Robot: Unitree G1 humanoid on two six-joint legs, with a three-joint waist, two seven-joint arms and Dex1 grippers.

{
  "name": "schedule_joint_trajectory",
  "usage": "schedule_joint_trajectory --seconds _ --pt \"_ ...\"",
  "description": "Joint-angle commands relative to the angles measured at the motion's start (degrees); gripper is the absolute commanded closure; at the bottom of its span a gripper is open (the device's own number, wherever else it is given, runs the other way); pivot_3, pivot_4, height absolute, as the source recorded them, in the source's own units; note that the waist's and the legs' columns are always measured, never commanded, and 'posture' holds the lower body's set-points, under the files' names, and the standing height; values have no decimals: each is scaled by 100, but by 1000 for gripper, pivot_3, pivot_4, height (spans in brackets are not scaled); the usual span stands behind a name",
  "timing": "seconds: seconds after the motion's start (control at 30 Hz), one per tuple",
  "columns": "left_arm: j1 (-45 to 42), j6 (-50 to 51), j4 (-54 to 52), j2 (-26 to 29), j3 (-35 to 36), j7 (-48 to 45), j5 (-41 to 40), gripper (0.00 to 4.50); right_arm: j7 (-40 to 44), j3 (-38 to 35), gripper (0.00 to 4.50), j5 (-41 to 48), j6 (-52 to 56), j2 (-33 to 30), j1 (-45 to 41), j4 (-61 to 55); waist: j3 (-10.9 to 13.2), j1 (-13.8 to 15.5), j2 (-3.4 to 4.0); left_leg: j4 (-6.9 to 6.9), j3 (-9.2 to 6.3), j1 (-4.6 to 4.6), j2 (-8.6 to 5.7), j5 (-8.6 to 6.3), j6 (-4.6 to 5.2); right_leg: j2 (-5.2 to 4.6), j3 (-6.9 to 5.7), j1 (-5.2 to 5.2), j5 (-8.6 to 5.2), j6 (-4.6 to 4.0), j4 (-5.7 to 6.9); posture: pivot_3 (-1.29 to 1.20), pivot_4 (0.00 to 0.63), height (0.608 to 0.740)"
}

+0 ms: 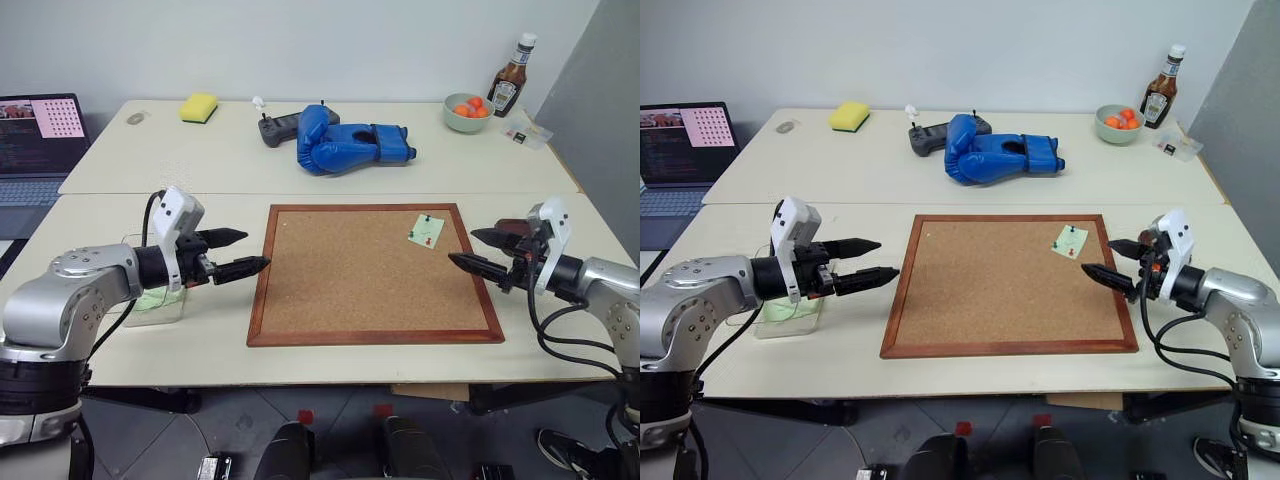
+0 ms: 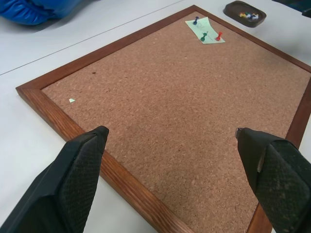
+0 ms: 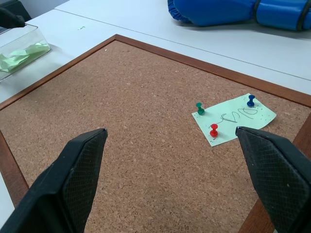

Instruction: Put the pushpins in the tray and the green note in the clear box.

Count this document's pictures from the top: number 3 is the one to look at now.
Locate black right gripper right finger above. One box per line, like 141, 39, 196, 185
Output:
235, 126, 311, 233

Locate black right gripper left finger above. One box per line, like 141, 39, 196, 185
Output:
0, 128, 108, 233

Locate pale green paper note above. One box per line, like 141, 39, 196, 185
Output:
191, 93, 277, 148

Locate red push pin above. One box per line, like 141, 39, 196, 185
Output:
209, 123, 219, 139

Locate green push pin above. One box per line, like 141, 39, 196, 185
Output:
195, 102, 206, 116

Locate wood-framed cork board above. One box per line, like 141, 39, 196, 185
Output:
0, 33, 311, 233

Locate crumpled green paper notes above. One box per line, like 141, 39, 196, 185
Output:
0, 42, 49, 73

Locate clear plastic box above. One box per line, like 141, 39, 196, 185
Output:
0, 23, 52, 82

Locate blue boxing glove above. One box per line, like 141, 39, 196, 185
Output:
167, 0, 311, 32

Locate black rounded object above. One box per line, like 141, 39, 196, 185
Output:
0, 7, 26, 29

